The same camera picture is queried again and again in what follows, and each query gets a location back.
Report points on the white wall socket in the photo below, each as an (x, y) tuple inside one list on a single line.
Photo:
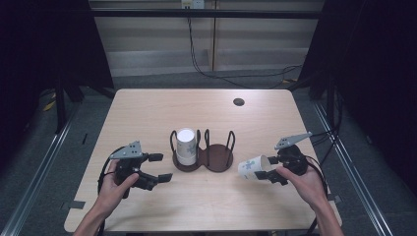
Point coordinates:
[(192, 3)]

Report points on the black tape piece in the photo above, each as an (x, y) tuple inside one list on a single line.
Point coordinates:
[(76, 205)]

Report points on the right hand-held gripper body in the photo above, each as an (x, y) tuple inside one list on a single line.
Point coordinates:
[(293, 160)]

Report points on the black horizontal frame bar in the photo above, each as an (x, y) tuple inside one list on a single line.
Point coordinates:
[(203, 13)]

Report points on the black curtain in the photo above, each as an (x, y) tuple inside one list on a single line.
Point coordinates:
[(39, 42), (377, 65)]

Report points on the white floral paper cup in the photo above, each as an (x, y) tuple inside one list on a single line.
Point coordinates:
[(250, 167)]

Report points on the person's left hand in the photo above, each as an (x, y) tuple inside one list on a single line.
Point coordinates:
[(109, 193)]

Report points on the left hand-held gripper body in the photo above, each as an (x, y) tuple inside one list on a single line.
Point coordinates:
[(129, 152)]

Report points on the person's right hand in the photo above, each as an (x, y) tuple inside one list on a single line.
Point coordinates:
[(305, 187)]

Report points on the round black table grommet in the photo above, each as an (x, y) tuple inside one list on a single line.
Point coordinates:
[(239, 102)]

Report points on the metal floor rail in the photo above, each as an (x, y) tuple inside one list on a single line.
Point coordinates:
[(36, 177), (357, 177)]

